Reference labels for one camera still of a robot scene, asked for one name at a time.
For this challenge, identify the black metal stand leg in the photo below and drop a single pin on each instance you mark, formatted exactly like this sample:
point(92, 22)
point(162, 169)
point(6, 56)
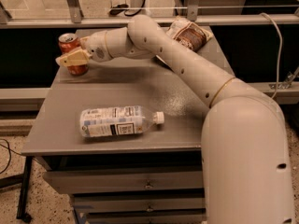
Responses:
point(22, 179)

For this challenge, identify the middle grey drawer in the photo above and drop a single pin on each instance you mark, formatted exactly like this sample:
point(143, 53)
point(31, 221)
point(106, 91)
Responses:
point(180, 199)

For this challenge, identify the bottom grey drawer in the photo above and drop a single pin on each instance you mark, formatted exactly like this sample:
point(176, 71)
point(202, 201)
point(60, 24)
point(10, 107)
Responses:
point(194, 216)

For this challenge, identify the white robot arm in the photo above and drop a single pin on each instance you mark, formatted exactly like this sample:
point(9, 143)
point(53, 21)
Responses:
point(245, 153)

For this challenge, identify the clear plastic water bottle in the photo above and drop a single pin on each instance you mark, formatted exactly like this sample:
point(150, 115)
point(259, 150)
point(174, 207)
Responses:
point(119, 120)

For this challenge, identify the grey drawer cabinet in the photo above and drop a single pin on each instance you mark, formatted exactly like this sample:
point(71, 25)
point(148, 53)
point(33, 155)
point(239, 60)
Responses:
point(123, 142)

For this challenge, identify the grey drawer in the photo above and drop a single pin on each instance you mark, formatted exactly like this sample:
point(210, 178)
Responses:
point(180, 199)
point(194, 216)
point(125, 179)

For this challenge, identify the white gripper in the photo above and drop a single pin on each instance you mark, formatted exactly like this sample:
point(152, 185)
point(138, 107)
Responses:
point(95, 46)

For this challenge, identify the grey metal railing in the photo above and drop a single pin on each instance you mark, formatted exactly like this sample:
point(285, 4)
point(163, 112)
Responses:
point(107, 13)

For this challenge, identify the brown chip bag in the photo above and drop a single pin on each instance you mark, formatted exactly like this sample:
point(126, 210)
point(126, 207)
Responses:
point(188, 34)

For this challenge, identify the top grey drawer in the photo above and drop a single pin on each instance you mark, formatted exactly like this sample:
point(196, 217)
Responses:
point(125, 179)

